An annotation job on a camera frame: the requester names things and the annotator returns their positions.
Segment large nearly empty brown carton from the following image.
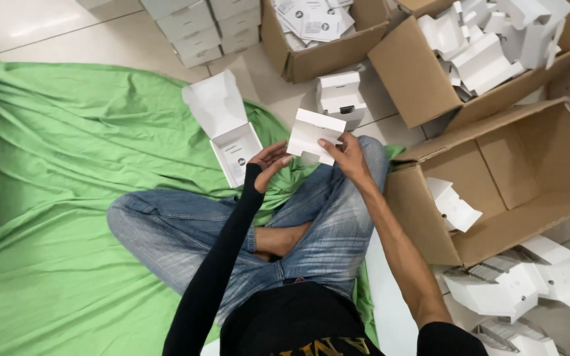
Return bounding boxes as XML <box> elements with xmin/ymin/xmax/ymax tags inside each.
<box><xmin>384</xmin><ymin>97</ymin><xmax>570</xmax><ymax>268</ymax></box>

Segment person's left hand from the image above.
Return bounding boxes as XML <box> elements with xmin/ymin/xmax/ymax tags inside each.
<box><xmin>248</xmin><ymin>141</ymin><xmax>294</xmax><ymax>194</ymax></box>

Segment pile of flat white inserts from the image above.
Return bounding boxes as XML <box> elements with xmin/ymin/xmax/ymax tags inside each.
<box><xmin>442</xmin><ymin>235</ymin><xmax>570</xmax><ymax>356</ymax></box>

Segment stack of closed white boxes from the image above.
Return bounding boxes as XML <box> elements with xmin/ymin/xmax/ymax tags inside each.
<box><xmin>139</xmin><ymin>0</ymin><xmax>262</xmax><ymax>69</ymax></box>

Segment pile of printed leaflets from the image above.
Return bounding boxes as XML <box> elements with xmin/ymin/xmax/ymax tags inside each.
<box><xmin>272</xmin><ymin>0</ymin><xmax>356</xmax><ymax>52</ymax></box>

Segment brown carton of inserts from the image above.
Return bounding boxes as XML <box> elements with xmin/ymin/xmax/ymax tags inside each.
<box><xmin>367</xmin><ymin>0</ymin><xmax>570</xmax><ymax>130</ymax></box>

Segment white cardboard insert with hole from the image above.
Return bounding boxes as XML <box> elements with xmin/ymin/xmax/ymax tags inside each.
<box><xmin>426</xmin><ymin>177</ymin><xmax>484</xmax><ymax>233</ymax></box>

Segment person's bare foot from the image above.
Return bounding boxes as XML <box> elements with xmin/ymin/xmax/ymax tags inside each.
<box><xmin>254</xmin><ymin>222</ymin><xmax>313</xmax><ymax>263</ymax></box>

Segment green cloth sheet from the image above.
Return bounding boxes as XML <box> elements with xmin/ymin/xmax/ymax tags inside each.
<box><xmin>0</xmin><ymin>57</ymin><xmax>407</xmax><ymax>356</ymax></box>

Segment open white product box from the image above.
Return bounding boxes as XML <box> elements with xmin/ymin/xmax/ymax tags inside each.
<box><xmin>182</xmin><ymin>69</ymin><xmax>264</xmax><ymax>189</ymax></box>

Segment heap of white cardboard inserts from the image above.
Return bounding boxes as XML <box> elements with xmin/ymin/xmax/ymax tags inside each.
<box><xmin>416</xmin><ymin>0</ymin><xmax>570</xmax><ymax>103</ymax></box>

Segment person's blue jeans legs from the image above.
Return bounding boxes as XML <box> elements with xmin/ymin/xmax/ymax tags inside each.
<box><xmin>106</xmin><ymin>135</ymin><xmax>390</xmax><ymax>327</ymax></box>

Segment person's right hand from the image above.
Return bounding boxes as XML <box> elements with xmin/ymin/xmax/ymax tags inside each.
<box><xmin>317</xmin><ymin>131</ymin><xmax>373</xmax><ymax>187</ymax></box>

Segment person's black shirt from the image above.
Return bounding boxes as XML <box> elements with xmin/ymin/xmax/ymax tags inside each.
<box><xmin>218</xmin><ymin>281</ymin><xmax>490</xmax><ymax>356</ymax></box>

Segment brown carton of leaflets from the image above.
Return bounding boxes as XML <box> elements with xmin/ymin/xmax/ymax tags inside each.
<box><xmin>260</xmin><ymin>0</ymin><xmax>391</xmax><ymax>84</ymax></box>

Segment white printed leaflet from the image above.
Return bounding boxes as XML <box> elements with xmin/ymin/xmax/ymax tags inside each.
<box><xmin>222</xmin><ymin>143</ymin><xmax>252</xmax><ymax>185</ymax></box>

